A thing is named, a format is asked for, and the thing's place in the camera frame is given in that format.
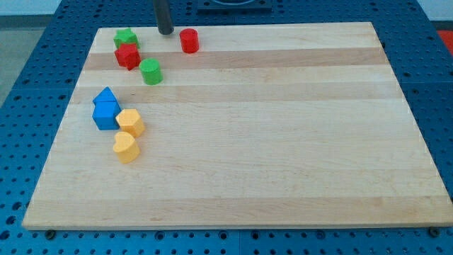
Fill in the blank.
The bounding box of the large wooden board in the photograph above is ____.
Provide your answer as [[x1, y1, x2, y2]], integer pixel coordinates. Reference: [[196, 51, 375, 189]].
[[23, 22, 452, 230]]

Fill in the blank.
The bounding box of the green cylinder block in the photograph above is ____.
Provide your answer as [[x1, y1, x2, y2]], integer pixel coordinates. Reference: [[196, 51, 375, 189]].
[[139, 58, 164, 85]]

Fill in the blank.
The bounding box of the red cylinder block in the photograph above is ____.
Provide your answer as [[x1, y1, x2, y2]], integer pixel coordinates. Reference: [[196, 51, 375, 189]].
[[179, 28, 200, 54]]

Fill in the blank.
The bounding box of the yellow hexagon block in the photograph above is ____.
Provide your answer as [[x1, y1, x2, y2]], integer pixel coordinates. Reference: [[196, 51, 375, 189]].
[[115, 108, 145, 137]]

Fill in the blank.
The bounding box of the yellow heart block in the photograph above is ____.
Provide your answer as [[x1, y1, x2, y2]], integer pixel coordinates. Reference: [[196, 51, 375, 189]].
[[113, 131, 141, 164]]

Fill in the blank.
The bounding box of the blue cube block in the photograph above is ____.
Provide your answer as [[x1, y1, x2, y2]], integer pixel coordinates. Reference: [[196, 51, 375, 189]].
[[92, 101, 121, 130]]

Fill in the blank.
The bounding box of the red star block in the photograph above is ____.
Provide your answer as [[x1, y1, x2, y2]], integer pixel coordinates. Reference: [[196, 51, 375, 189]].
[[115, 43, 142, 71]]

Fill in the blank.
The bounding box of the blue triangle block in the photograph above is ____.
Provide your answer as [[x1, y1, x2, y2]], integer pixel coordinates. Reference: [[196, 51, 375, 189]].
[[93, 86, 117, 105]]

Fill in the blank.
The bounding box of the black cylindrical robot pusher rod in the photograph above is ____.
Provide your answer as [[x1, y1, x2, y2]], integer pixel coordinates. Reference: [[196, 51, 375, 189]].
[[152, 0, 174, 35]]

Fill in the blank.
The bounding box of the green star block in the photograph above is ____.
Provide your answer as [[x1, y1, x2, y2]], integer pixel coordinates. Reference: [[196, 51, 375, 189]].
[[113, 28, 139, 49]]

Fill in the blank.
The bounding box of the black bolt front left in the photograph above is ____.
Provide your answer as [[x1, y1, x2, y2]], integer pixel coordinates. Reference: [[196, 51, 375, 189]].
[[44, 229, 57, 240]]

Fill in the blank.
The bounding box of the black bolt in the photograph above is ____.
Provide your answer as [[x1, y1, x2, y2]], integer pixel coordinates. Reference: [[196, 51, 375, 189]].
[[44, 229, 57, 240], [428, 227, 441, 238]]

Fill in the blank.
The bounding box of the black bolt front right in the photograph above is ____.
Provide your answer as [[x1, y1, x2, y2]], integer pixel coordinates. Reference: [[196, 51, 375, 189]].
[[428, 227, 441, 238]]

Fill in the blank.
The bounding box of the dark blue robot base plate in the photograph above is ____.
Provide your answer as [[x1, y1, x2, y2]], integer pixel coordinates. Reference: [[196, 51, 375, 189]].
[[196, 0, 273, 13]]

